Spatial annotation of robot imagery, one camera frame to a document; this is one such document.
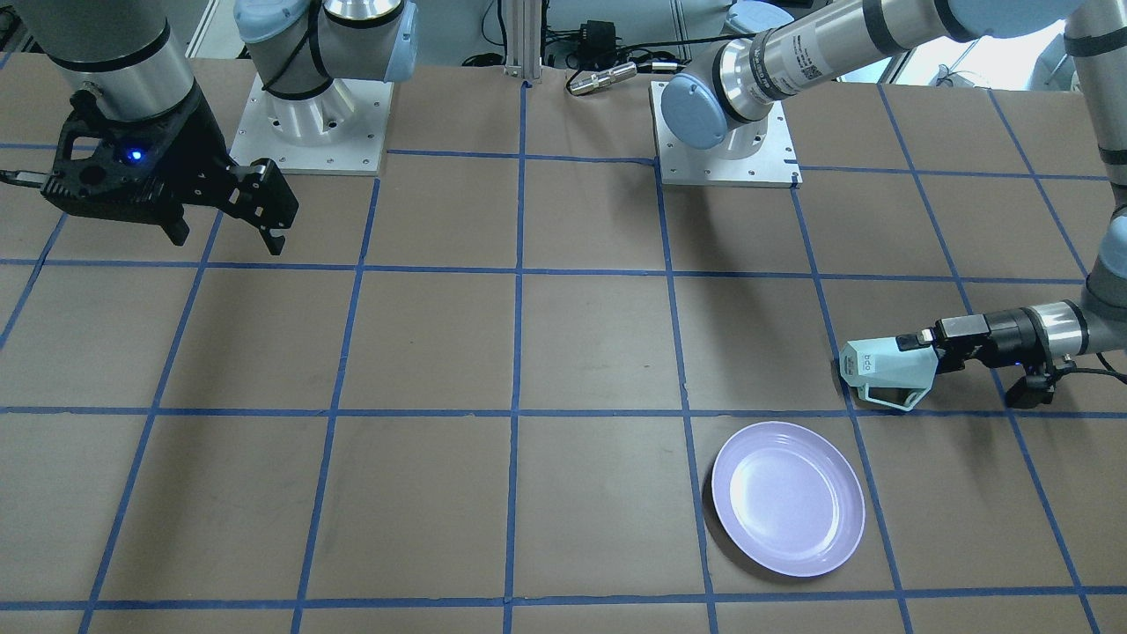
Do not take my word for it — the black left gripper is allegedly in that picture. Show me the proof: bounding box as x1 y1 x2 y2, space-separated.
896 309 1046 370

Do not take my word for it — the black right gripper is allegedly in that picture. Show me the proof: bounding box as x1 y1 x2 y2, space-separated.
41 83 299 256

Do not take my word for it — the mint green faceted cup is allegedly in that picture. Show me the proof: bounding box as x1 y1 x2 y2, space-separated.
838 337 939 412

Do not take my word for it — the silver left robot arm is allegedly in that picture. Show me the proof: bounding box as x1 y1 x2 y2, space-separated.
655 1 1124 373

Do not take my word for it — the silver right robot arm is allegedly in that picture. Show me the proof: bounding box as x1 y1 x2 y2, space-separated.
3 1 418 255

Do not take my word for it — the lavender round plate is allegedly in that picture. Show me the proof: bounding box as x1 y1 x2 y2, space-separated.
710 421 866 579

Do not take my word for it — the silver metal cylinder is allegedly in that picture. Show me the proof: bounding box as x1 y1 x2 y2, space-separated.
566 62 637 97

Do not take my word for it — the black power adapter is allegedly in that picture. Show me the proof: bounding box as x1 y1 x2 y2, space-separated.
575 19 616 70

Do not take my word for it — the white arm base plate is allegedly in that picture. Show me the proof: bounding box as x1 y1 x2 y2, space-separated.
231 77 394 176
651 81 804 188

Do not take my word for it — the aluminium frame post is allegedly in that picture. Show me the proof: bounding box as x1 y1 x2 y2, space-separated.
500 0 545 84

